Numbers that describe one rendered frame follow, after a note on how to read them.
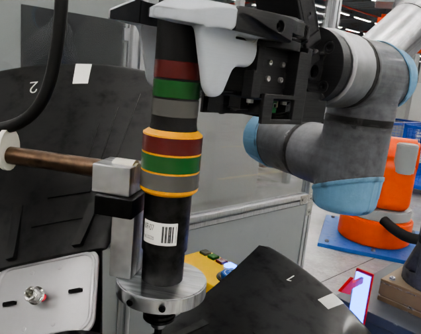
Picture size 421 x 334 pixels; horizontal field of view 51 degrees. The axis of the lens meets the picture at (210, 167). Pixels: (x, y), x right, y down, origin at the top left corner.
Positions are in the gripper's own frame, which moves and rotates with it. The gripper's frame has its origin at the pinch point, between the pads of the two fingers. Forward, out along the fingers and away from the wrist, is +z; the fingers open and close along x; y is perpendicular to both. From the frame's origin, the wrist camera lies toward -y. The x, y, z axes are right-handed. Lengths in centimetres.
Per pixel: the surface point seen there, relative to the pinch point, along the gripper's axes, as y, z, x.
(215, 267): 40, -40, 29
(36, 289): 20.8, 4.8, 4.6
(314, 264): 143, -282, 152
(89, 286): 20.5, 1.5, 2.7
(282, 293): 27.3, -22.4, 1.7
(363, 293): 30.4, -37.6, -0.9
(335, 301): 28.2, -28.0, -1.9
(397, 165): 62, -362, 135
